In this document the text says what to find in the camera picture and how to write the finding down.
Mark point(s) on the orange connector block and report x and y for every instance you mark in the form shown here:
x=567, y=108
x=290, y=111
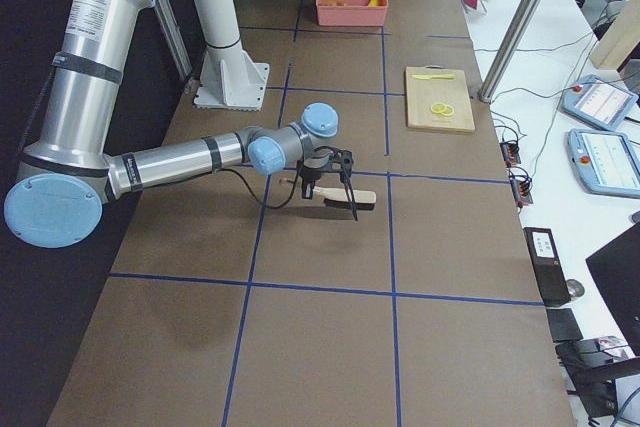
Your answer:
x=521, y=186
x=510, y=152

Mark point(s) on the black monitor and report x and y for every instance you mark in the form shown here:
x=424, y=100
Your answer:
x=614, y=269

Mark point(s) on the blue teach pendant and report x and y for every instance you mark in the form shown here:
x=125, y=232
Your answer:
x=598, y=103
x=604, y=162

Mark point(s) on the near blue teach pendant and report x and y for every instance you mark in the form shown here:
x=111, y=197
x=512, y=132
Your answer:
x=604, y=162

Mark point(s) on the red plastic bin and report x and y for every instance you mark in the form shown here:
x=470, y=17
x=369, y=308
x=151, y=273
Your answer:
x=357, y=14

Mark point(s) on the black box with labels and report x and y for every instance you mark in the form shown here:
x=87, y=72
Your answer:
x=546, y=266

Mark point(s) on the orange connector block near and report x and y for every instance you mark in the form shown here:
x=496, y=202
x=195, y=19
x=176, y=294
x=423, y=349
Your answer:
x=521, y=186

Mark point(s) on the back toy lemon slice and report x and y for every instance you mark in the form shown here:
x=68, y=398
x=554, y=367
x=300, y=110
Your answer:
x=438, y=108

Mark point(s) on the wooden cutting board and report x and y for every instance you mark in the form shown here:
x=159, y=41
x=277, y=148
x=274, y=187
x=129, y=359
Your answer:
x=421, y=94

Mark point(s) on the beige hand brush black bristles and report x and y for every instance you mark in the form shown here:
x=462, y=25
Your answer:
x=336, y=198

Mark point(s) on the yellow plastic toy knife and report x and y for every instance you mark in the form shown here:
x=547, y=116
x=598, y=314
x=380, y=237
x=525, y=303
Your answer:
x=448, y=76

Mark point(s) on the aluminium frame post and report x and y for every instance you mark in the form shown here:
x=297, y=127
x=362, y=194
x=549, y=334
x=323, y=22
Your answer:
x=515, y=31

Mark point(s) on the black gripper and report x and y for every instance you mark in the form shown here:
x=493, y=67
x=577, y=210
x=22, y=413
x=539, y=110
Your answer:
x=310, y=174

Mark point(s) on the far blue teach pendant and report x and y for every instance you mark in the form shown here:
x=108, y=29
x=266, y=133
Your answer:
x=598, y=103

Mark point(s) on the white camera mounting pole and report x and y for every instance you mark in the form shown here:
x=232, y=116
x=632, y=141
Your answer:
x=229, y=78

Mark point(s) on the orange connector block far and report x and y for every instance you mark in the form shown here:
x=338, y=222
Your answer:
x=510, y=152

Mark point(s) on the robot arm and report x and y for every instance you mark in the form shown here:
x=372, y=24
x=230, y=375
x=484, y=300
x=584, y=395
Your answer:
x=100, y=134

